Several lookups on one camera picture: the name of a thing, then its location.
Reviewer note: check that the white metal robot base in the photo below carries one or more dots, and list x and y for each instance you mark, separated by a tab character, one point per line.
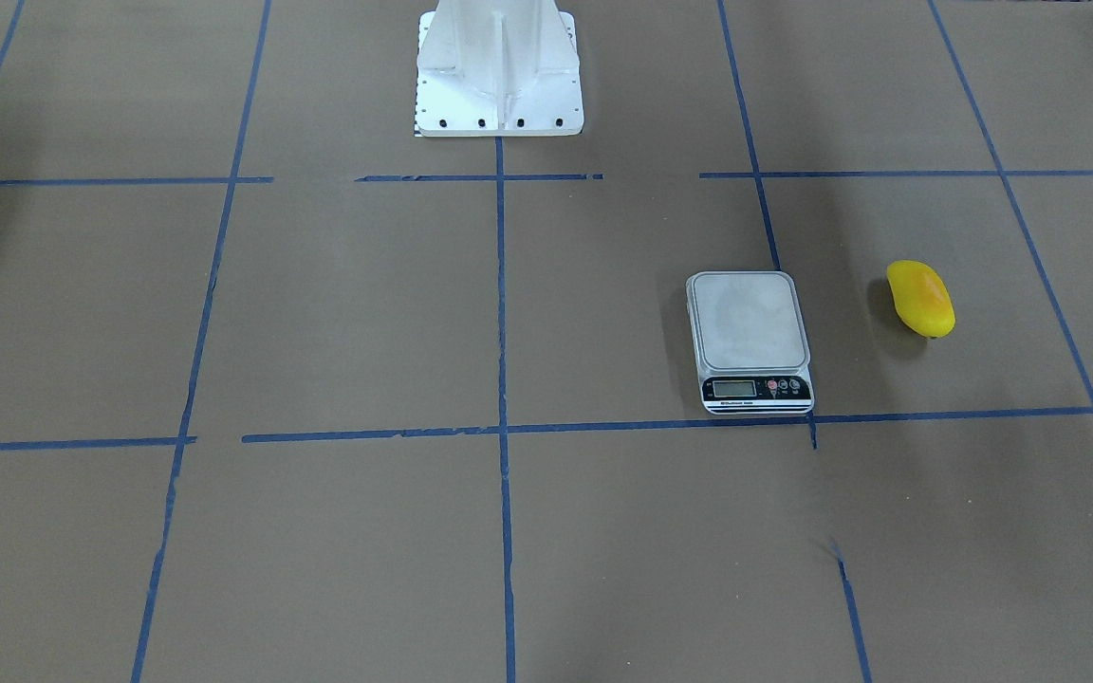
498	68

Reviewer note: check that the yellow mango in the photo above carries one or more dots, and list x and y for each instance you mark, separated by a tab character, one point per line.
921	298

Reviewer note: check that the white digital kitchen scale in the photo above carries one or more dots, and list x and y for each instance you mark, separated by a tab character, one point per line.
750	343

